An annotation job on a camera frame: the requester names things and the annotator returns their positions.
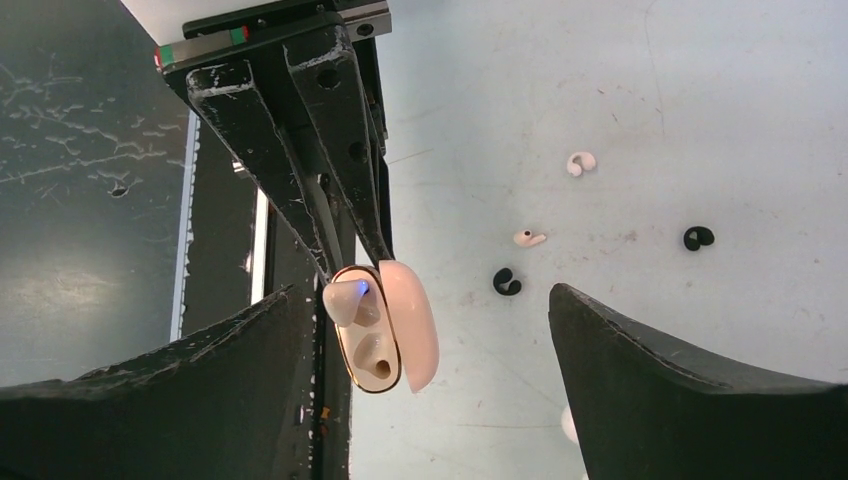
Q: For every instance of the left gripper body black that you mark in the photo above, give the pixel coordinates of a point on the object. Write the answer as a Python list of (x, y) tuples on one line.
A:
[(210, 27)]

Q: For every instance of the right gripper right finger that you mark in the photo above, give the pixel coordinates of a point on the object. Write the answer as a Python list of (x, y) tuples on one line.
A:
[(648, 405)]

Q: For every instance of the black clip earbud lower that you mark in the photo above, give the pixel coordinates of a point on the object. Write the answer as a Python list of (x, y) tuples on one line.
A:
[(505, 284)]

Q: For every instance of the pink earbud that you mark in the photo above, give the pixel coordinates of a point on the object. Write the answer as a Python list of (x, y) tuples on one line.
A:
[(527, 238), (342, 300)]

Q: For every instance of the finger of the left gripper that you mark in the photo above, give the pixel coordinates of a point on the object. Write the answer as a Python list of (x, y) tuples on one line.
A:
[(325, 71), (227, 97)]

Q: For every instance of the pink earbud charging case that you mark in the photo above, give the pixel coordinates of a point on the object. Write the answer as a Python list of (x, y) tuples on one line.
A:
[(394, 335)]

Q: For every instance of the black clip earbud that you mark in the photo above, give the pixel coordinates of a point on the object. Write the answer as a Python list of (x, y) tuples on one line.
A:
[(696, 237), (505, 284)]

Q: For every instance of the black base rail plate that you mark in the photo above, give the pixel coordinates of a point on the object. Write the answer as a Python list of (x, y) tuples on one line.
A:
[(238, 253)]

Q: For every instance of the black clip earbud upper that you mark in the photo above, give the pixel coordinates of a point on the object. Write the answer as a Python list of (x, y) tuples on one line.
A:
[(696, 237)]

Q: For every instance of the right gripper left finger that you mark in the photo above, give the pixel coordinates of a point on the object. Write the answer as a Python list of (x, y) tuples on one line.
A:
[(166, 411)]

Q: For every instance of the white earbud charging case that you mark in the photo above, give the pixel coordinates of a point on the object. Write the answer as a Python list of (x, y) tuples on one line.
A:
[(568, 425)]

